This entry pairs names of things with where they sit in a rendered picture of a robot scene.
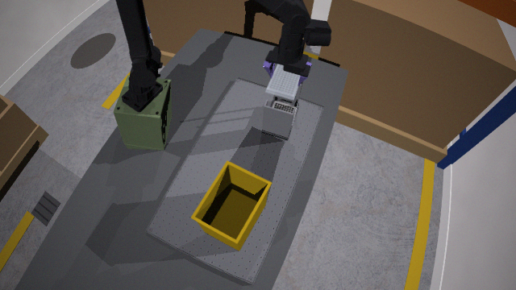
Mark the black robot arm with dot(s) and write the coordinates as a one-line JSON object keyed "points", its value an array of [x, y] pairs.
{"points": [[145, 57]]}

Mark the white well plate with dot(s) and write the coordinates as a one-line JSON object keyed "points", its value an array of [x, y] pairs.
{"points": [[282, 106]]}

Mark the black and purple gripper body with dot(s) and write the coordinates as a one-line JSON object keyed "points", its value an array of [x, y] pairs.
{"points": [[290, 59]]}

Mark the yellow plastics bin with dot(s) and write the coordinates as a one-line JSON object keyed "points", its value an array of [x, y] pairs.
{"points": [[234, 195]]}

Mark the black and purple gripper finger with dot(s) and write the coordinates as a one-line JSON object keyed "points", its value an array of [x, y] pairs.
{"points": [[269, 68], [303, 78]]}

